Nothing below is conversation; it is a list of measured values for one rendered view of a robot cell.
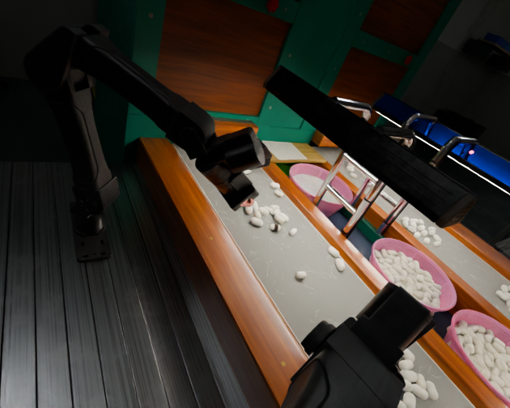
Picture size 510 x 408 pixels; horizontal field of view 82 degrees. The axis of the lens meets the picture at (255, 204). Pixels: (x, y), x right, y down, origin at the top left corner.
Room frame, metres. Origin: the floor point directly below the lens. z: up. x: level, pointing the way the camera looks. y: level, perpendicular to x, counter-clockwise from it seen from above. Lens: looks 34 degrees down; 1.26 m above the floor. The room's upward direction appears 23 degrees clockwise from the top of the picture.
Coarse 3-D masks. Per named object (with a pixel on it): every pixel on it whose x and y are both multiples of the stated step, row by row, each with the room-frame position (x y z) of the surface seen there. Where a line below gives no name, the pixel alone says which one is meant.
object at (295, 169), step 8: (296, 168) 1.11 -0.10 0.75; (312, 168) 1.16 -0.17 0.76; (320, 168) 1.17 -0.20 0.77; (320, 176) 1.16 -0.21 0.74; (336, 176) 1.15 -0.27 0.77; (296, 184) 0.95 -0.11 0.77; (336, 184) 1.14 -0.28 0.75; (344, 184) 1.12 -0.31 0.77; (304, 192) 0.93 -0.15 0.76; (344, 192) 1.09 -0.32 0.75; (312, 200) 0.92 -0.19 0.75; (320, 208) 0.93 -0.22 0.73; (328, 208) 0.93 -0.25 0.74; (336, 208) 0.95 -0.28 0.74; (328, 216) 0.97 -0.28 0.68
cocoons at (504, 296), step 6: (348, 168) 1.34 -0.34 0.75; (354, 174) 1.28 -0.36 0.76; (402, 222) 1.05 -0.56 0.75; (414, 222) 1.07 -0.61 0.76; (420, 222) 1.10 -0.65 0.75; (408, 228) 1.01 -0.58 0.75; (414, 228) 1.02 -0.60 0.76; (420, 228) 1.05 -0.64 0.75; (432, 228) 1.08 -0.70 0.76; (414, 234) 0.98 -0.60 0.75; (420, 234) 0.99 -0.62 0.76; (426, 234) 1.02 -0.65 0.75; (432, 234) 1.05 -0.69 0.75; (426, 240) 0.97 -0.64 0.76; (438, 240) 1.02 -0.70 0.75; (504, 288) 0.87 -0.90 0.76; (498, 294) 0.83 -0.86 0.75; (504, 294) 0.83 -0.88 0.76; (504, 300) 0.82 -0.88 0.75
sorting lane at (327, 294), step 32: (192, 160) 0.86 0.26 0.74; (224, 224) 0.61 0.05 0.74; (288, 224) 0.74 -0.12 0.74; (256, 256) 0.55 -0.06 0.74; (288, 256) 0.60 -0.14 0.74; (320, 256) 0.65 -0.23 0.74; (288, 288) 0.49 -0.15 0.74; (320, 288) 0.53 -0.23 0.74; (352, 288) 0.58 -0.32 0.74; (288, 320) 0.41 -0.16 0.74; (320, 320) 0.44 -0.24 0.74; (416, 352) 0.47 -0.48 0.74; (448, 384) 0.42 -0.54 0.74
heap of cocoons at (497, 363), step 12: (468, 324) 0.65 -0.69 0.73; (468, 336) 0.58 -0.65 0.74; (480, 336) 0.61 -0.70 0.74; (492, 336) 0.63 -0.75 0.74; (468, 348) 0.55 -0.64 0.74; (480, 348) 0.56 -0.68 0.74; (492, 348) 0.58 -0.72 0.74; (504, 348) 0.61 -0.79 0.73; (480, 360) 0.52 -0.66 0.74; (492, 360) 0.55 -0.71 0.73; (504, 360) 0.56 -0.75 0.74; (492, 372) 0.51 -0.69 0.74; (504, 372) 0.52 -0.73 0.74; (492, 384) 0.47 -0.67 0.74; (504, 384) 0.49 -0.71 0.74; (504, 396) 0.46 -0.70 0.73
